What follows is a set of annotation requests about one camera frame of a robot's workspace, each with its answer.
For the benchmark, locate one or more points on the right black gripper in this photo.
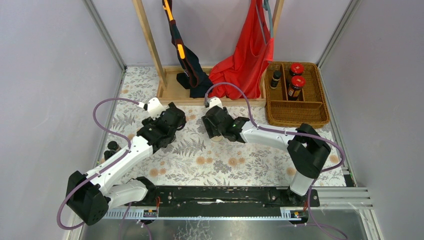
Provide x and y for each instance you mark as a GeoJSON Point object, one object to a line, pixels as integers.
{"type": "Point", "coordinates": [212, 122]}

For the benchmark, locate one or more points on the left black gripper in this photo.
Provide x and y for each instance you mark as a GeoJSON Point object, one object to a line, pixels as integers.
{"type": "Point", "coordinates": [173, 117]}

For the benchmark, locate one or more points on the small black cap spice bottle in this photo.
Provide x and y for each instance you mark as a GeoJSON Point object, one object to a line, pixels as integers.
{"type": "Point", "coordinates": [276, 77]}

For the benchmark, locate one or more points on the red lid sauce jar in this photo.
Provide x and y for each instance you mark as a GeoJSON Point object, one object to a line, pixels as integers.
{"type": "Point", "coordinates": [296, 69]}

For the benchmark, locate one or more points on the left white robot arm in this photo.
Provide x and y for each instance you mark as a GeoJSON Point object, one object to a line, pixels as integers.
{"type": "Point", "coordinates": [92, 194]}

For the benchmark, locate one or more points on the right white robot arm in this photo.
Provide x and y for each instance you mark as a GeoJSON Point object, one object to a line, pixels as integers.
{"type": "Point", "coordinates": [307, 150]}

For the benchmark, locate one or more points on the floral table mat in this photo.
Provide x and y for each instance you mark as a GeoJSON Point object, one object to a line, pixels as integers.
{"type": "Point", "coordinates": [193, 159]}

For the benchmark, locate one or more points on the dark navy garment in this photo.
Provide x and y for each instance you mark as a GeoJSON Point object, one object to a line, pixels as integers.
{"type": "Point", "coordinates": [193, 77]}

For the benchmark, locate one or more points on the small dark bottle front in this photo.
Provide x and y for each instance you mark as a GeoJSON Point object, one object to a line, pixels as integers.
{"type": "Point", "coordinates": [108, 154]}

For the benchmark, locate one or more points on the red apron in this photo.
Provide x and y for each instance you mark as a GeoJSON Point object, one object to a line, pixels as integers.
{"type": "Point", "coordinates": [242, 71]}

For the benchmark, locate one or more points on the wicker divided tray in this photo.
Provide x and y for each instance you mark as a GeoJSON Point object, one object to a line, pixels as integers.
{"type": "Point", "coordinates": [310, 107]}

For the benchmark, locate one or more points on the grey clothes hanger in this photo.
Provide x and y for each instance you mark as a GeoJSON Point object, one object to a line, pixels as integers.
{"type": "Point", "coordinates": [266, 6]}

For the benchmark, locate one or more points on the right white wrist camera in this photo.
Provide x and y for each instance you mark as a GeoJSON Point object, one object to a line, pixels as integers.
{"type": "Point", "coordinates": [212, 102]}

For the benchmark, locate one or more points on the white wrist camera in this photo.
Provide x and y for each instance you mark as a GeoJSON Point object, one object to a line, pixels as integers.
{"type": "Point", "coordinates": [212, 102]}
{"type": "Point", "coordinates": [154, 107]}

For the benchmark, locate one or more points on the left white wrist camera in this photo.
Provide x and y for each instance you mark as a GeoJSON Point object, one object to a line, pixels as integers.
{"type": "Point", "coordinates": [154, 107]}

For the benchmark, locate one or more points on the wooden rack frame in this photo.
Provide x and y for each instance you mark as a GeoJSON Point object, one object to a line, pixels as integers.
{"type": "Point", "coordinates": [168, 89]}

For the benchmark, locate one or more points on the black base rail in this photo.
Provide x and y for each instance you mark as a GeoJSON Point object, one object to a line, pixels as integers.
{"type": "Point", "coordinates": [257, 202]}

